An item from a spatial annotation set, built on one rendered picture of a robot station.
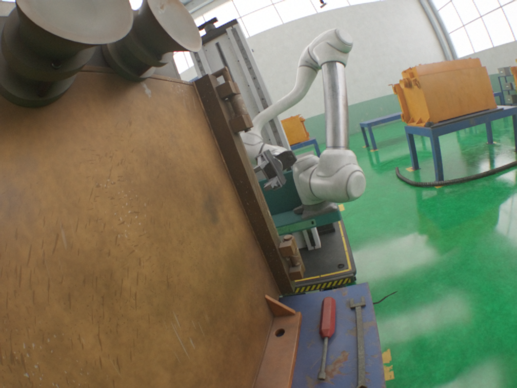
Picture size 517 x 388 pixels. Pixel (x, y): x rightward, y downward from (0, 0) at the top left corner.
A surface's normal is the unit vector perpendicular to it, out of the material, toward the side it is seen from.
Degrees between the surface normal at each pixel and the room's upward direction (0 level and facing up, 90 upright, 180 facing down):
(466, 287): 0
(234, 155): 90
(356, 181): 96
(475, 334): 0
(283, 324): 0
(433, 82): 90
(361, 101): 90
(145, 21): 106
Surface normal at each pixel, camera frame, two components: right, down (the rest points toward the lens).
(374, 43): -0.22, 0.33
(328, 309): -0.35, -0.91
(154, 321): 0.91, -0.26
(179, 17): 0.72, 0.26
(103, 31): 0.47, -0.55
